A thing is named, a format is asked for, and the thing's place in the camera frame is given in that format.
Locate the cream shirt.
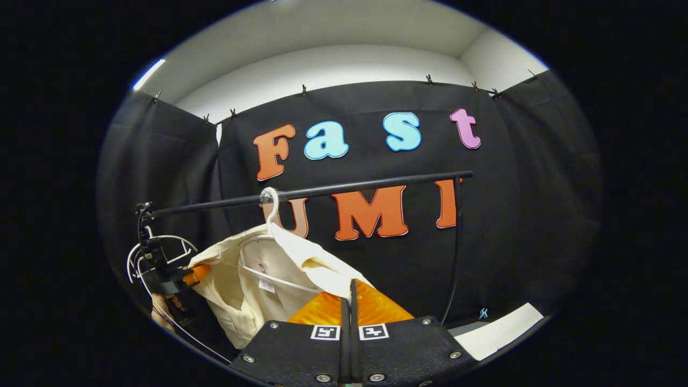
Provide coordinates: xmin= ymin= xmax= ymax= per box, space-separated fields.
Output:
xmin=188 ymin=222 xmax=374 ymax=350

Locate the white plastic hanger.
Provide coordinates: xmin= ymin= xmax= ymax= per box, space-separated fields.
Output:
xmin=238 ymin=187 xmax=323 ymax=294
xmin=126 ymin=226 xmax=198 ymax=285

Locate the white board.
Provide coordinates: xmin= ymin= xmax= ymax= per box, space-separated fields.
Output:
xmin=451 ymin=303 xmax=544 ymax=362

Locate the black clothes rack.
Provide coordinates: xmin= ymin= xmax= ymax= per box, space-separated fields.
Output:
xmin=145 ymin=170 xmax=475 ymax=324

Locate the row of black cloth clips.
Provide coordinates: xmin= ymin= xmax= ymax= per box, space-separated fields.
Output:
xmin=152 ymin=69 xmax=538 ymax=125

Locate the black backdrop cloth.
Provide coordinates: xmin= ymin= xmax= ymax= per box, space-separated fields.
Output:
xmin=97 ymin=70 xmax=605 ymax=366

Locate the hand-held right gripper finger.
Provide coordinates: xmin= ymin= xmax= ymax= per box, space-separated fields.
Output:
xmin=230 ymin=290 xmax=351 ymax=387
xmin=350 ymin=278 xmax=478 ymax=387

